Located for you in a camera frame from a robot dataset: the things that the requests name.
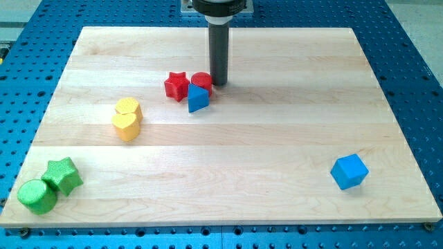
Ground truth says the black robot arm flange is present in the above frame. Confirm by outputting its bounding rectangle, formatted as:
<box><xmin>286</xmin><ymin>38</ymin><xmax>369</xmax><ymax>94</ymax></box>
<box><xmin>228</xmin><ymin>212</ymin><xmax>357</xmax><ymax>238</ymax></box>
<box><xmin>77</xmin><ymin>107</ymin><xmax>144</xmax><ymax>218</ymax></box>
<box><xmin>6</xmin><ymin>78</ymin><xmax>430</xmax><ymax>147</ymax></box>
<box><xmin>179</xmin><ymin>0</ymin><xmax>254</xmax><ymax>17</ymax></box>

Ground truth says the blue triangle block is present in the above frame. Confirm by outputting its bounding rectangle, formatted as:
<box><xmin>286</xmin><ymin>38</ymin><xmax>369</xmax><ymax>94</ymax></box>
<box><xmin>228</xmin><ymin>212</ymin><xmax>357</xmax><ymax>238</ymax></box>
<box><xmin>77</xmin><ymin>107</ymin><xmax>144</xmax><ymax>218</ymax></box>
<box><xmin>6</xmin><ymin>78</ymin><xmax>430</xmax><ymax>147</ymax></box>
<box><xmin>188</xmin><ymin>84</ymin><xmax>209</xmax><ymax>113</ymax></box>

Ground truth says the red cylinder block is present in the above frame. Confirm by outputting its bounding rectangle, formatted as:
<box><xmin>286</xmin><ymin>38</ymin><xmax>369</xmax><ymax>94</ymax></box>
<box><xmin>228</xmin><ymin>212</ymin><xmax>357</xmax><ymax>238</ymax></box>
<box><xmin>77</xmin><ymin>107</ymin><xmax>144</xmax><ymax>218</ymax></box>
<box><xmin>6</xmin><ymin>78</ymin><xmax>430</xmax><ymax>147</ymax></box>
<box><xmin>191</xmin><ymin>72</ymin><xmax>213</xmax><ymax>96</ymax></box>

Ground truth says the red star block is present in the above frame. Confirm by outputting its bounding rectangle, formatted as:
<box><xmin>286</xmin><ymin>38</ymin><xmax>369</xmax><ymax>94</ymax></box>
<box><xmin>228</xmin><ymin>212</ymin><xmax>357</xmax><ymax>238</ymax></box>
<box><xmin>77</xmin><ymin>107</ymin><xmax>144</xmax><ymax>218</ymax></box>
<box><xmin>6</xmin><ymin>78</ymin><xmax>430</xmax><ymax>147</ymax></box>
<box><xmin>164</xmin><ymin>72</ymin><xmax>190</xmax><ymax>102</ymax></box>

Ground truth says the light wooden board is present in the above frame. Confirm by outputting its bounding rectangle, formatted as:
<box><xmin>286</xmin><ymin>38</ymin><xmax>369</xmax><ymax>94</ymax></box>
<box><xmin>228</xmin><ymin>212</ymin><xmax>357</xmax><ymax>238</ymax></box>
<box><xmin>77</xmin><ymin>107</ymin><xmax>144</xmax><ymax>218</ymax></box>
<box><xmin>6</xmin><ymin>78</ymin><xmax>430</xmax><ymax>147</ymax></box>
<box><xmin>1</xmin><ymin>26</ymin><xmax>442</xmax><ymax>228</ymax></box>

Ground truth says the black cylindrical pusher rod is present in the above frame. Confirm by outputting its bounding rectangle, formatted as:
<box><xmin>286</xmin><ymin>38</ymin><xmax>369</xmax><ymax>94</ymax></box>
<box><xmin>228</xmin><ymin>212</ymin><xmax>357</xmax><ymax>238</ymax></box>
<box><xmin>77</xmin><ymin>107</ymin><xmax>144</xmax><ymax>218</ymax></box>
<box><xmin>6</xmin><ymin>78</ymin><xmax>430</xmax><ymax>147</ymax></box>
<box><xmin>206</xmin><ymin>17</ymin><xmax>230</xmax><ymax>86</ymax></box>

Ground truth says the yellow heart block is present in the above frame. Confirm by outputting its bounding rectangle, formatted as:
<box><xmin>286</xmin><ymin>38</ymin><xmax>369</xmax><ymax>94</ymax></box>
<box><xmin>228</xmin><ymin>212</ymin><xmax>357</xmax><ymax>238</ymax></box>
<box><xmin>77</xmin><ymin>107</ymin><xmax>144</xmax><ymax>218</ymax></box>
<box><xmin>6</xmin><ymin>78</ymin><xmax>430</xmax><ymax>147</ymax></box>
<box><xmin>111</xmin><ymin>113</ymin><xmax>141</xmax><ymax>142</ymax></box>

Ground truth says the yellow hexagon block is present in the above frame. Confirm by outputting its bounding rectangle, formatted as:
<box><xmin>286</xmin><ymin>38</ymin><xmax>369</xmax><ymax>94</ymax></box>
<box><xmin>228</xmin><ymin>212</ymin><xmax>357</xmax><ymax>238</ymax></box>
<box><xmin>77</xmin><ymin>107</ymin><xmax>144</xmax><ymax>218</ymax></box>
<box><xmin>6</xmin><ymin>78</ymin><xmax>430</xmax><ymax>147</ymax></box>
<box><xmin>115</xmin><ymin>97</ymin><xmax>143</xmax><ymax>122</ymax></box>

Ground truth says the blue cube block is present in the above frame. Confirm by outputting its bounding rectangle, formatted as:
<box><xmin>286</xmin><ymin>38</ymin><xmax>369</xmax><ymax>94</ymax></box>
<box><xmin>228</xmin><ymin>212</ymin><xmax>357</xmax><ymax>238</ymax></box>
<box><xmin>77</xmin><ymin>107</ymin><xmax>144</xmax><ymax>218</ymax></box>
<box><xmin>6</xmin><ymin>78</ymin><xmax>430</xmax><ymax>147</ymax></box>
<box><xmin>330</xmin><ymin>154</ymin><xmax>370</xmax><ymax>190</ymax></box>

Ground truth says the green star block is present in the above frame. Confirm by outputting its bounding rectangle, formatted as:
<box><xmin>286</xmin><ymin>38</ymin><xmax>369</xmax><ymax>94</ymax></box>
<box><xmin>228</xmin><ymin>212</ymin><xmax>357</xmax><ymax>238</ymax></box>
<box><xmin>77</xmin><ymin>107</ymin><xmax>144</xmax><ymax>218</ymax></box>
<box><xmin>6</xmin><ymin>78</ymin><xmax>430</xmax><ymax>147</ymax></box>
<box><xmin>41</xmin><ymin>157</ymin><xmax>84</xmax><ymax>196</ymax></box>

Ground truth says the green cylinder block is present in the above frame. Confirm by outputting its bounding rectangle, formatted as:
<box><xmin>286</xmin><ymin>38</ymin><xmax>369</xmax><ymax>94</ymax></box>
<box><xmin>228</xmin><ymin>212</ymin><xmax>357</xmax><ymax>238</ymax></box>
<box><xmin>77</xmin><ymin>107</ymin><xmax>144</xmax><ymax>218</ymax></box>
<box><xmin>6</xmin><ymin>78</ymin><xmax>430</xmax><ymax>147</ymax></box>
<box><xmin>17</xmin><ymin>179</ymin><xmax>57</xmax><ymax>215</ymax></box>

